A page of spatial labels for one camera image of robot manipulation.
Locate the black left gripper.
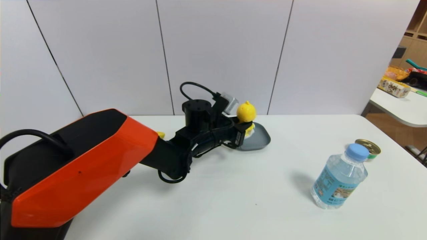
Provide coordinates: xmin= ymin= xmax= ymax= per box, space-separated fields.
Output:
xmin=211 ymin=116 xmax=253 ymax=148

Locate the yellow duck scooter toy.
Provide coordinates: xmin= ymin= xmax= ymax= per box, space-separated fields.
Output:
xmin=236 ymin=100 xmax=258 ymax=138

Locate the grey square toy pan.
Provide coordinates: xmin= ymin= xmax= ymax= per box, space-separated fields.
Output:
xmin=238 ymin=122 xmax=271 ymax=151

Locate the water bottle blue cap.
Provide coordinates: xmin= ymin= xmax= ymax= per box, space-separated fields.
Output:
xmin=310 ymin=143 xmax=369 ymax=210

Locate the tin can gold lid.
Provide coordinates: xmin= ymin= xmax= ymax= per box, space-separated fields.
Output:
xmin=354 ymin=139 xmax=381 ymax=163

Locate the printed cardboard box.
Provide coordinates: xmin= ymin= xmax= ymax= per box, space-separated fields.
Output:
xmin=377 ymin=77 xmax=410 ymax=99

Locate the white round-cornered side table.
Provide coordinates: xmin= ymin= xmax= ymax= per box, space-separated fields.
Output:
xmin=369 ymin=87 xmax=427 ymax=128

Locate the orange snack bag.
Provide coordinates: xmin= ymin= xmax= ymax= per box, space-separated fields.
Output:
xmin=384 ymin=67 xmax=409 ymax=82

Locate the wooden shelf unit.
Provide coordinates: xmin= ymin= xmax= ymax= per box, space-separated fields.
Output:
xmin=389 ymin=0 xmax=427 ymax=70

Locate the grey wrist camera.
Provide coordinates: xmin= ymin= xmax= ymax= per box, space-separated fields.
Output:
xmin=222 ymin=92 xmax=239 ymax=116

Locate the black camera cable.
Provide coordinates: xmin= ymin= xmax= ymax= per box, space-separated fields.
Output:
xmin=180 ymin=81 xmax=221 ymax=101

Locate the black item teal handle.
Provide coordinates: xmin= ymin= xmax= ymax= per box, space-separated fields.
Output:
xmin=405 ymin=60 xmax=427 ymax=90

